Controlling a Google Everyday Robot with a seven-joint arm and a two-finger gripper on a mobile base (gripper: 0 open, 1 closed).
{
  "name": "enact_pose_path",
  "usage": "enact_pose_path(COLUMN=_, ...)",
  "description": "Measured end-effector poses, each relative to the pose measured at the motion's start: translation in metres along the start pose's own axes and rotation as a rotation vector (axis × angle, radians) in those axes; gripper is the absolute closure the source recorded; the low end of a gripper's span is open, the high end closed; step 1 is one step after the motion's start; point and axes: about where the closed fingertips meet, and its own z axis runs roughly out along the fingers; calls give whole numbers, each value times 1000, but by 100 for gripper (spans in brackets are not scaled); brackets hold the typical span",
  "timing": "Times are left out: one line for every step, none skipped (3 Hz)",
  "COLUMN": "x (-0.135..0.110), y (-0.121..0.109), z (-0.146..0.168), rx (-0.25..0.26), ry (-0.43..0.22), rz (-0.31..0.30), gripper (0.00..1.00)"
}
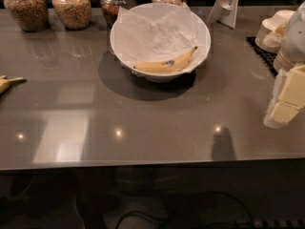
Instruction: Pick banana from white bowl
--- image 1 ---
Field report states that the stack of white plates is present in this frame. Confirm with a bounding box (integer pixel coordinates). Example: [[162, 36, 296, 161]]
[[273, 47, 304, 72]]

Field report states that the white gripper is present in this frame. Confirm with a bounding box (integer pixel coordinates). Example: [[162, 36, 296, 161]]
[[273, 2, 305, 108]]

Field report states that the black rubber mat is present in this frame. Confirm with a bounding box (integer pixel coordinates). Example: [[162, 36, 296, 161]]
[[246, 36, 277, 77]]

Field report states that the banana at left edge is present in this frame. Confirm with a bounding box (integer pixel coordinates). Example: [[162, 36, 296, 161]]
[[0, 75, 26, 94]]

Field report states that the white card stand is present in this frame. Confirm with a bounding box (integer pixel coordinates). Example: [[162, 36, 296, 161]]
[[207, 0, 239, 30]]

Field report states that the white bowl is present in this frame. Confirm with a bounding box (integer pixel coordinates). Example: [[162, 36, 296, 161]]
[[110, 2, 212, 83]]

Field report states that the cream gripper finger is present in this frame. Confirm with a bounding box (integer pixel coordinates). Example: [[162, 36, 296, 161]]
[[263, 99, 300, 129]]

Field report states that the glass jar far left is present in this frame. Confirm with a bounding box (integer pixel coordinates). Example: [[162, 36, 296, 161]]
[[4, 0, 49, 32]]

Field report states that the yellow banana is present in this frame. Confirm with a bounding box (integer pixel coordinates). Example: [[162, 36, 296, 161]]
[[133, 47, 197, 73]]

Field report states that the white paper liner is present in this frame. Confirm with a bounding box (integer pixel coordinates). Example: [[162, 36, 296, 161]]
[[113, 2, 207, 74]]

